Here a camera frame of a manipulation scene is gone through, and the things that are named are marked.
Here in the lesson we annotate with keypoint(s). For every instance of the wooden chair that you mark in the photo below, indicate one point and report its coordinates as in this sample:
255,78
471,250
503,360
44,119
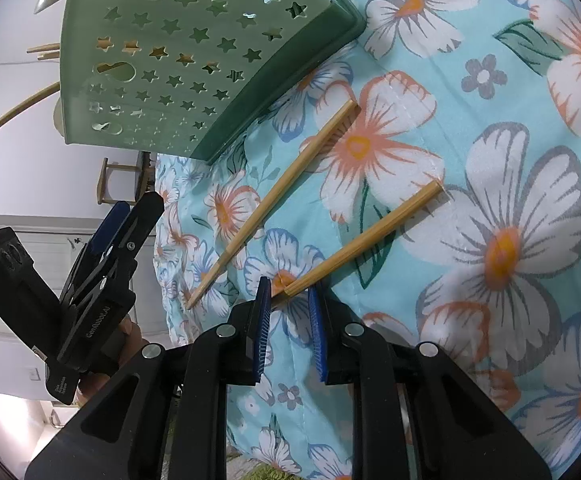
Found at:
120,180

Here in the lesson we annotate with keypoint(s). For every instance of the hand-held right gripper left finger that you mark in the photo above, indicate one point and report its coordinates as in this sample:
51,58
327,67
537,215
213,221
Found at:
261,332

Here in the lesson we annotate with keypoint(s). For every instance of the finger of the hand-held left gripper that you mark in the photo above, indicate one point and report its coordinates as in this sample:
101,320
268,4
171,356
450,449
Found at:
143,220
110,222

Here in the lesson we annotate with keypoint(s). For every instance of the floral blue blanket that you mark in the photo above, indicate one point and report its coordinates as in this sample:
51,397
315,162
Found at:
470,135

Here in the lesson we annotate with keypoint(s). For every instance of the green towel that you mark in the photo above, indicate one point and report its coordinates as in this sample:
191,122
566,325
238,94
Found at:
260,474

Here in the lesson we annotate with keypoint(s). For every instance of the bamboo chopstick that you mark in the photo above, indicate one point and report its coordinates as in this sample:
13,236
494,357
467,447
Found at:
48,56
43,48
370,232
15,110
270,200

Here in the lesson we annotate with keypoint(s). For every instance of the white panel door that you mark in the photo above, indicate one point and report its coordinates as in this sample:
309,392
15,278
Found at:
45,245

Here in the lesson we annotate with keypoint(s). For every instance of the person's left hand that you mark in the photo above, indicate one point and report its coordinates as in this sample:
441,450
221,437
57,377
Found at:
131,340

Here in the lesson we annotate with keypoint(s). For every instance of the small white spoon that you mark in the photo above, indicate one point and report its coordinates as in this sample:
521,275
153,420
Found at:
59,115

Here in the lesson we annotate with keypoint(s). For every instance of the green plastic utensil holder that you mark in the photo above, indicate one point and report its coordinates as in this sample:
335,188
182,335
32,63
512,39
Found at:
210,50

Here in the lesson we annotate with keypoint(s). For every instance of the white wall socket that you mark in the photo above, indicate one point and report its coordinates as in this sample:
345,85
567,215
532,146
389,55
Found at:
35,375

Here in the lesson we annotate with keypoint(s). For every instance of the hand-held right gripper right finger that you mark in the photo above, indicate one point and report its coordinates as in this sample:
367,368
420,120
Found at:
318,332

